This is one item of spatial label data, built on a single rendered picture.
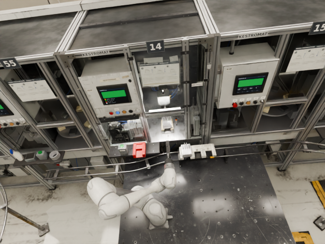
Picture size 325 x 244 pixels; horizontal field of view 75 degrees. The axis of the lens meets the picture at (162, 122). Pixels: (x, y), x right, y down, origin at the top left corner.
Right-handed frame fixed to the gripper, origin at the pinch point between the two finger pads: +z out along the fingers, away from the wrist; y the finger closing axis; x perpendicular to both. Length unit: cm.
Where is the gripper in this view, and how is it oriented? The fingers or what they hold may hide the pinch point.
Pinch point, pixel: (168, 145)
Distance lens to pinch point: 200.2
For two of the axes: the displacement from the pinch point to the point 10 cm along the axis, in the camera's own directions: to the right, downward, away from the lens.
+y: -1.0, -6.6, -7.4
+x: -9.9, 0.9, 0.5
